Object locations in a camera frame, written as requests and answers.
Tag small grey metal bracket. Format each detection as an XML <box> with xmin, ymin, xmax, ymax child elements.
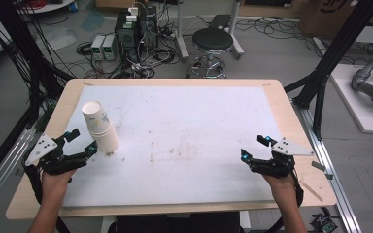
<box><xmin>311</xmin><ymin>160</ymin><xmax>335</xmax><ymax>181</ymax></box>

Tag black frame post with cables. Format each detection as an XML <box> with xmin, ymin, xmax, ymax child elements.
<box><xmin>0</xmin><ymin>0</ymin><xmax>66</xmax><ymax>108</ymax></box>

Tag tangle of floor cables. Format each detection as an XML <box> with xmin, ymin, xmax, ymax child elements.
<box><xmin>75</xmin><ymin>13</ymin><xmax>188</xmax><ymax>80</ymax></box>

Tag white table mat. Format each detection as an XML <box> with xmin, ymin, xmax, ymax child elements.
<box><xmin>62</xmin><ymin>84</ymin><xmax>282</xmax><ymax>209</ymax></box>

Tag green circuit board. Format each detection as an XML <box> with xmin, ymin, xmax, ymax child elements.
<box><xmin>310</xmin><ymin>213</ymin><xmax>340</xmax><ymax>233</ymax></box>

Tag person's right hand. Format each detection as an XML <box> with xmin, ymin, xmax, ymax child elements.
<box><xmin>260</xmin><ymin>174</ymin><xmax>301</xmax><ymax>209</ymax></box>

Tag aluminium rail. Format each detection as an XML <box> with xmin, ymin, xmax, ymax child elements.
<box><xmin>291</xmin><ymin>99</ymin><xmax>363</xmax><ymax>233</ymax></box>
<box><xmin>0</xmin><ymin>126</ymin><xmax>37</xmax><ymax>216</ymax></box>

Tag thin wooden stick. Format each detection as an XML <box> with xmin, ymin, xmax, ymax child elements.
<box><xmin>298</xmin><ymin>180</ymin><xmax>324</xmax><ymax>203</ymax></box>

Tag white table legs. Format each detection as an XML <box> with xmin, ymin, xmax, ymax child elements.
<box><xmin>174</xmin><ymin>0</ymin><xmax>246</xmax><ymax>63</ymax></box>

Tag brown cardboard box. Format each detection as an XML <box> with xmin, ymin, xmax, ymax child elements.
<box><xmin>298</xmin><ymin>0</ymin><xmax>373</xmax><ymax>41</ymax></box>

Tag stack of white paper cups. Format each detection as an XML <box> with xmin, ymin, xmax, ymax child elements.
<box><xmin>81</xmin><ymin>100</ymin><xmax>120</xmax><ymax>154</ymax></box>

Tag white floor platform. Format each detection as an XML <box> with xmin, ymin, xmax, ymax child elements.
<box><xmin>329</xmin><ymin>63</ymin><xmax>373</xmax><ymax>135</ymax></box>

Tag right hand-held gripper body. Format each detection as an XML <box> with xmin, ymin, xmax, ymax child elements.
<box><xmin>249</xmin><ymin>137</ymin><xmax>316</xmax><ymax>180</ymax></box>

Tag white power adapter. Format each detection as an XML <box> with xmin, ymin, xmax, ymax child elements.
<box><xmin>125</xmin><ymin>6</ymin><xmax>139</xmax><ymax>23</ymax></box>

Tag black metal frame post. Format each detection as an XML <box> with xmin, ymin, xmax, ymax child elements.
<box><xmin>284</xmin><ymin>0</ymin><xmax>373</xmax><ymax>141</ymax></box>

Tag black computer tower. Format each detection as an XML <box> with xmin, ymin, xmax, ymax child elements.
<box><xmin>114</xmin><ymin>6</ymin><xmax>160</xmax><ymax>64</ymax></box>

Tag grey bench power supply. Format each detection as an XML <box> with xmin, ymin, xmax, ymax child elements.
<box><xmin>90</xmin><ymin>34</ymin><xmax>107</xmax><ymax>61</ymax></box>
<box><xmin>102</xmin><ymin>34</ymin><xmax>118</xmax><ymax>61</ymax></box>

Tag person's dark clothing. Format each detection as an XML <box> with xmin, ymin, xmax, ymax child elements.
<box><xmin>107</xmin><ymin>211</ymin><xmax>246</xmax><ymax>233</ymax></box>

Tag person's left hand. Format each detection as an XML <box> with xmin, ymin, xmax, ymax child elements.
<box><xmin>41</xmin><ymin>168</ymin><xmax>78</xmax><ymax>209</ymax></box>

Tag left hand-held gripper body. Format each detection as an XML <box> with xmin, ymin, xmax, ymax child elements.
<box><xmin>24</xmin><ymin>133</ymin><xmax>89</xmax><ymax>177</ymax></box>

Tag black flat floor pedal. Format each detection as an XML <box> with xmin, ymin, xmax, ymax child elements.
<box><xmin>208</xmin><ymin>14</ymin><xmax>233</xmax><ymax>31</ymax></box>

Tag black round stool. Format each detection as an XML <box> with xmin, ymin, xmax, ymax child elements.
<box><xmin>186</xmin><ymin>27</ymin><xmax>234</xmax><ymax>80</ymax></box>

